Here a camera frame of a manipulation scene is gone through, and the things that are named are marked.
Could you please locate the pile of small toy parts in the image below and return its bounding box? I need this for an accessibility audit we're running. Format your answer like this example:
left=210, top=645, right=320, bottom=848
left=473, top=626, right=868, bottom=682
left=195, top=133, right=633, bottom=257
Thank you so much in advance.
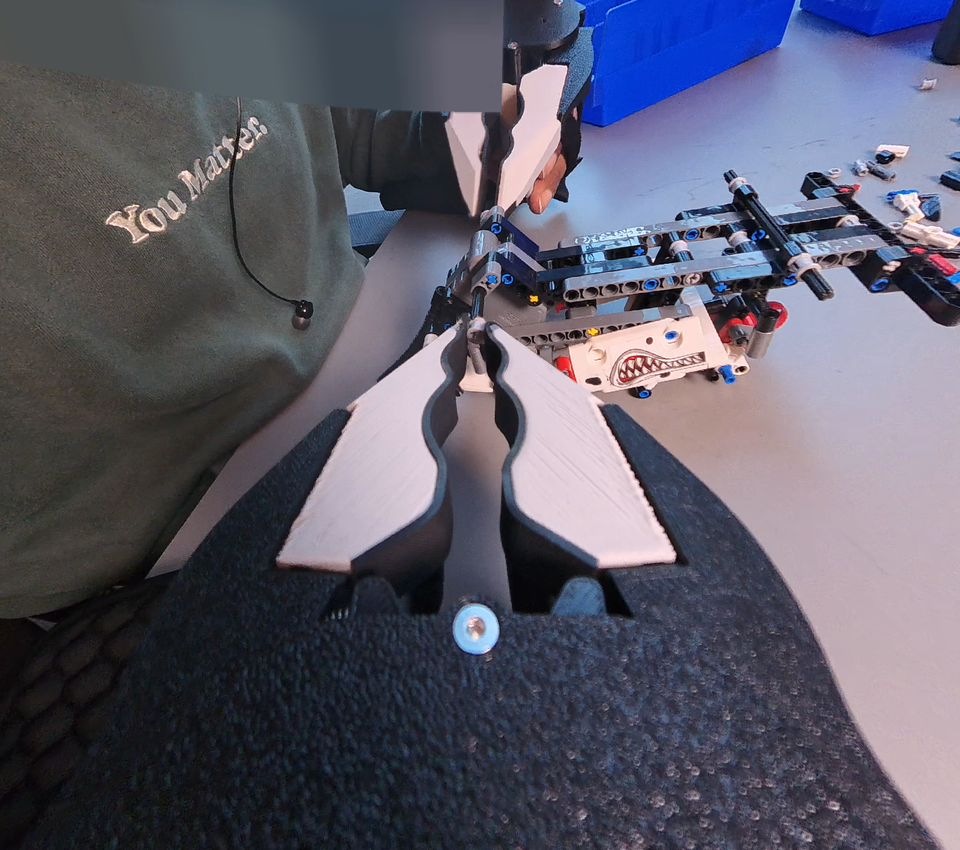
left=851, top=144, right=960, bottom=251

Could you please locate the toy truck chassis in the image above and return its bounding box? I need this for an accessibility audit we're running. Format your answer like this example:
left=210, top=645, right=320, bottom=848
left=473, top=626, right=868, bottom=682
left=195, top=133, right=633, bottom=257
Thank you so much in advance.
left=378, top=168, right=960, bottom=401

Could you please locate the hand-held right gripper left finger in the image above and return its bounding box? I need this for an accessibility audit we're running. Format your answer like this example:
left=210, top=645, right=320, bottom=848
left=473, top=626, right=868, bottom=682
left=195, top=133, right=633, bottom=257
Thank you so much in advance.
left=274, top=325, right=468, bottom=573

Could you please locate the person's left hand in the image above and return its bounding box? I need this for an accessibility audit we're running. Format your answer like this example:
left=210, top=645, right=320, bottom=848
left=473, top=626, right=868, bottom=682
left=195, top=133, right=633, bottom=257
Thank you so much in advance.
left=525, top=141, right=573, bottom=217

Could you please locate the grey upholstered chair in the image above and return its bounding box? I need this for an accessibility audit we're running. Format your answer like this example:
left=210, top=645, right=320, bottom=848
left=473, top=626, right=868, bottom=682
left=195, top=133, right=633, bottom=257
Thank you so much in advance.
left=346, top=209, right=408, bottom=260

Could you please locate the black wired earphone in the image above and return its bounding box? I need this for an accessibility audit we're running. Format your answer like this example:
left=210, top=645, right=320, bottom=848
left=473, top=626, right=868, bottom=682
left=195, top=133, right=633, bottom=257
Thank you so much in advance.
left=227, top=96, right=316, bottom=331

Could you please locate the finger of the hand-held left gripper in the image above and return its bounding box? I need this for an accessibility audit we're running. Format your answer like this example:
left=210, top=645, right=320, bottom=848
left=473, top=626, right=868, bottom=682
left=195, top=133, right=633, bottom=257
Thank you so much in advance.
left=495, top=63, right=570, bottom=214
left=443, top=111, right=490, bottom=220

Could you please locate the person's torso green sweatshirt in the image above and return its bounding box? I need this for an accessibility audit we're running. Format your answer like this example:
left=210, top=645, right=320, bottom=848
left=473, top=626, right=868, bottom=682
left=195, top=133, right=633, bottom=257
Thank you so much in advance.
left=0, top=61, right=369, bottom=619

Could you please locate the black box device green display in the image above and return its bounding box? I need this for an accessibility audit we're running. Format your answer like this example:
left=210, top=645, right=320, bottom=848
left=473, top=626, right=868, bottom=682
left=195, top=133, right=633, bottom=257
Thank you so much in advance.
left=930, top=0, right=960, bottom=67

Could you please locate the grey desk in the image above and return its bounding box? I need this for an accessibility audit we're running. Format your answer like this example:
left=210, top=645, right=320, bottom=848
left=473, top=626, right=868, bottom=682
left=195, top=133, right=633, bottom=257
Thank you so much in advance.
left=146, top=10, right=960, bottom=850

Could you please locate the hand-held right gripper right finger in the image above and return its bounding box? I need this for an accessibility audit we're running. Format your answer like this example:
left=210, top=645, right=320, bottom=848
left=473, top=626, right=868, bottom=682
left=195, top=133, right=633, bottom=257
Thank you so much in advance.
left=484, top=324, right=679, bottom=571

